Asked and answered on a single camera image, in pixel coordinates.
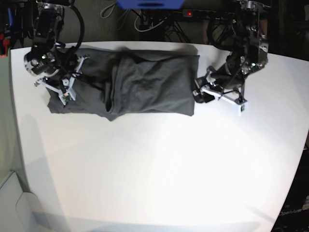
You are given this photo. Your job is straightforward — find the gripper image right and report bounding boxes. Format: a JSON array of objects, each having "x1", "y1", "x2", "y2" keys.
[{"x1": 193, "y1": 66, "x2": 246, "y2": 104}]

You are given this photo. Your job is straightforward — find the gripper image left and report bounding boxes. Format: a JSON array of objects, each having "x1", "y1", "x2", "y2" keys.
[{"x1": 24, "y1": 52, "x2": 90, "y2": 97}]

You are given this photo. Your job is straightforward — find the dark grey t-shirt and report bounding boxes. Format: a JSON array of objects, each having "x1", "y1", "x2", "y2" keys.
[{"x1": 47, "y1": 48, "x2": 199, "y2": 121}]

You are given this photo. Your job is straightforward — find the red clamp at table corner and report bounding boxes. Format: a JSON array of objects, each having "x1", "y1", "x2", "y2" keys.
[{"x1": 0, "y1": 32, "x2": 10, "y2": 57}]

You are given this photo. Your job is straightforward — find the black power strip red light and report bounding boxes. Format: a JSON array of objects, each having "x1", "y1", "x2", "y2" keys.
[{"x1": 182, "y1": 9, "x2": 233, "y2": 20}]

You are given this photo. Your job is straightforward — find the blue box at top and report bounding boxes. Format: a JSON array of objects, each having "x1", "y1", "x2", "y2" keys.
[{"x1": 117, "y1": 0, "x2": 184, "y2": 9}]

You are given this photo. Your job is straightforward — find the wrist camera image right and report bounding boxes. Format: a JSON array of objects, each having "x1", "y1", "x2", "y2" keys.
[{"x1": 236, "y1": 101, "x2": 248, "y2": 116}]

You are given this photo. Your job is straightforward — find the white cable on floor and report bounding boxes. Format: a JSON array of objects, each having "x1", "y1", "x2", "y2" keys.
[{"x1": 134, "y1": 14, "x2": 166, "y2": 32}]

